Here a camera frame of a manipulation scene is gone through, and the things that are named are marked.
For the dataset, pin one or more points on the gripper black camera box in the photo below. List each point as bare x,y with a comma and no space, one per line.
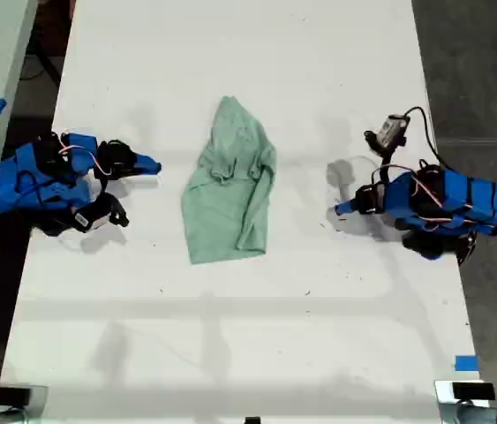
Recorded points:
389,131
98,217

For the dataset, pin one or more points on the black box on metal bracket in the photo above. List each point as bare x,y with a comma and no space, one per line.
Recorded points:
14,396
473,391

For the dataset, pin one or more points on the blue-taped fixed gripper finger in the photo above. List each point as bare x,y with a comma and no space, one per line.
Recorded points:
140,170
358,211

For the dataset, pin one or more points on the pale green T-shirt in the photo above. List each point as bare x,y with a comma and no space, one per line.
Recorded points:
226,199

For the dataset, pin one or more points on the blue-taped moving gripper finger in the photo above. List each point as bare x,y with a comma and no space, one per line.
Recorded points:
356,201
140,160

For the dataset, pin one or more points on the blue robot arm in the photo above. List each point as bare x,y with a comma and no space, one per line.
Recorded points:
460,201
32,185

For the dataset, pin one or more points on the small blue tape patch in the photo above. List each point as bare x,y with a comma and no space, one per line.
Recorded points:
466,363

